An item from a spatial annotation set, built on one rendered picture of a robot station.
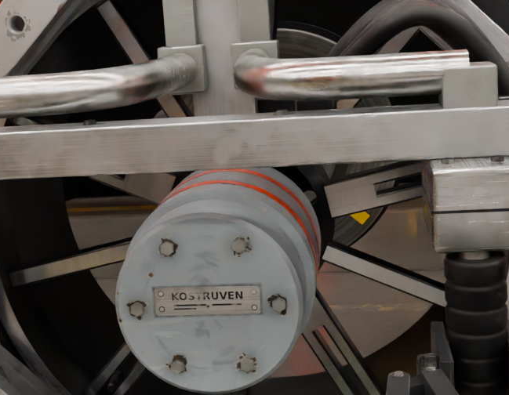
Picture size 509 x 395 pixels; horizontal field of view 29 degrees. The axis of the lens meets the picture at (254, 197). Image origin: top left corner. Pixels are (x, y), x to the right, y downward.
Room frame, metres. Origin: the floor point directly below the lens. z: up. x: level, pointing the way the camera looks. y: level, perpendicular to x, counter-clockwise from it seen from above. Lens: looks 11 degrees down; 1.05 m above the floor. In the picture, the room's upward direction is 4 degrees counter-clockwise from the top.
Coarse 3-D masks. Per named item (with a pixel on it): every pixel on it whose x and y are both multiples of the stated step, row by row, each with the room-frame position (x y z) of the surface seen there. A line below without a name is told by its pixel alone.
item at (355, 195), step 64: (128, 0) 0.99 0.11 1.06; (64, 64) 0.99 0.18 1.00; (0, 192) 0.91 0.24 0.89; (128, 192) 0.89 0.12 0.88; (320, 192) 0.87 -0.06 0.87; (384, 192) 0.87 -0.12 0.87; (0, 256) 0.90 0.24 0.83; (64, 256) 0.90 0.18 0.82; (320, 256) 0.87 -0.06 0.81; (0, 320) 0.89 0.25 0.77; (64, 320) 0.98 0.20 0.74; (320, 320) 0.87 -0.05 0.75; (64, 384) 0.89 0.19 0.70; (128, 384) 0.90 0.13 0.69; (256, 384) 1.07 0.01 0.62; (320, 384) 1.05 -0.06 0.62; (384, 384) 0.97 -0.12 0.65
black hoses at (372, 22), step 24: (384, 0) 0.68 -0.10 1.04; (408, 0) 0.65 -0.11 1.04; (432, 0) 0.66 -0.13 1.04; (360, 24) 0.68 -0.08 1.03; (384, 24) 0.64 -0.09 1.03; (408, 24) 0.64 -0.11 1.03; (432, 24) 0.63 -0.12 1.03; (456, 24) 0.63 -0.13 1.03; (336, 48) 0.69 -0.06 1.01; (360, 48) 0.65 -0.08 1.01; (456, 48) 0.64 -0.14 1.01; (480, 48) 0.62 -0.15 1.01; (504, 72) 0.62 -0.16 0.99; (504, 96) 0.62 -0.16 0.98
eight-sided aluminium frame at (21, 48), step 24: (24, 0) 0.79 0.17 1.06; (48, 0) 0.79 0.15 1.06; (72, 0) 0.80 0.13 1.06; (456, 0) 0.76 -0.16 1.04; (0, 24) 0.80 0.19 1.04; (24, 24) 0.79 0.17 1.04; (48, 24) 0.79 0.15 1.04; (480, 24) 0.75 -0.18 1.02; (0, 48) 0.80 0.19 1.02; (24, 48) 0.79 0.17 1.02; (48, 48) 0.85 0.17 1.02; (504, 48) 0.75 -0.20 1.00; (0, 72) 0.80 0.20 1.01; (24, 72) 0.84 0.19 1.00; (0, 360) 0.84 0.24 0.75; (0, 384) 0.81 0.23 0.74; (24, 384) 0.84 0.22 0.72
